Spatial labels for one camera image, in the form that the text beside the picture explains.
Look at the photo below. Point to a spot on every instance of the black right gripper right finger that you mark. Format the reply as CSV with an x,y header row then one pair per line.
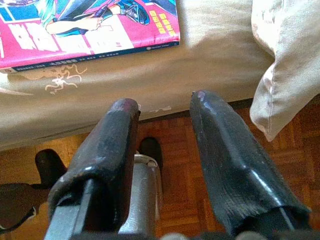
x,y
225,155

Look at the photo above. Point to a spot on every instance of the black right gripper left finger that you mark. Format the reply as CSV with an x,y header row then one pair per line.
x,y
107,150

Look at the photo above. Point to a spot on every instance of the bed with grey floral sheet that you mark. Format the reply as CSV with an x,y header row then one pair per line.
x,y
175,75

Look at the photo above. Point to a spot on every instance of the pink cartoon print blanket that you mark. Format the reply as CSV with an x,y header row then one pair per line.
x,y
287,62

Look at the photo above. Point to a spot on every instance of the pink cover comic book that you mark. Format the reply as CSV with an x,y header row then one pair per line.
x,y
75,32

